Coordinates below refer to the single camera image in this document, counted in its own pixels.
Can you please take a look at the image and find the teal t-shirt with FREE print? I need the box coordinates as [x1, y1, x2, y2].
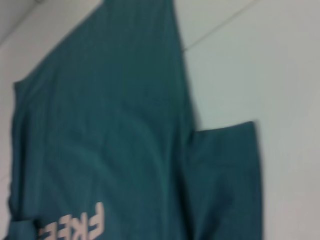
[6, 0, 266, 240]

